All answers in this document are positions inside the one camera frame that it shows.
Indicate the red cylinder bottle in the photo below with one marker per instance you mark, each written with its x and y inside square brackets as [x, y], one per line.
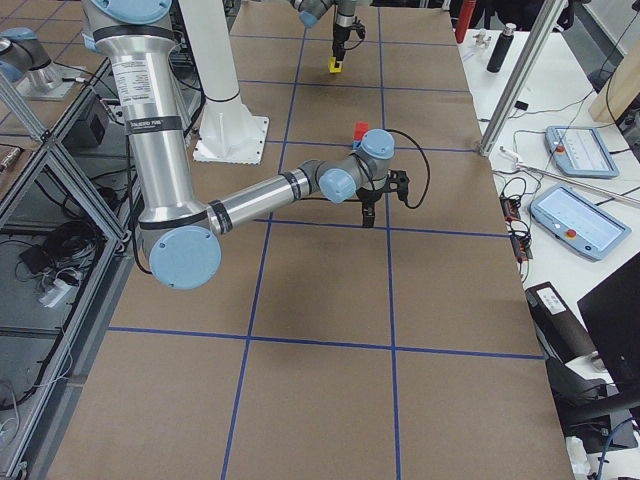
[464, 18]

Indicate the yellow wooden block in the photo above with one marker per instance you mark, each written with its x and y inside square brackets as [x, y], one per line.
[335, 65]

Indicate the black water bottle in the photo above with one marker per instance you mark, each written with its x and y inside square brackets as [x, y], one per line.
[501, 48]

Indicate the teach pendant tablet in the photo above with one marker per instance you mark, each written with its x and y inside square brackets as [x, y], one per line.
[580, 152]
[578, 223]

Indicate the aluminium frame post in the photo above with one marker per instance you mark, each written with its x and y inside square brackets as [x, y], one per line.
[535, 42]

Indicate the red wooden block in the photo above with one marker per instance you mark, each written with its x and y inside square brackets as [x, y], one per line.
[360, 129]

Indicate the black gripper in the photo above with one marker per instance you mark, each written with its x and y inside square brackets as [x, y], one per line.
[370, 194]
[341, 36]

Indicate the far teach pendant tablet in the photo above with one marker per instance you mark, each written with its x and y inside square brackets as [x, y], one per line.
[580, 152]

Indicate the black monitor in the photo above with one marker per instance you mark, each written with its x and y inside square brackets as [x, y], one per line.
[611, 314]

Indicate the near teach pendant tablet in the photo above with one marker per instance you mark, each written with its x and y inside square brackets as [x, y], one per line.
[578, 223]

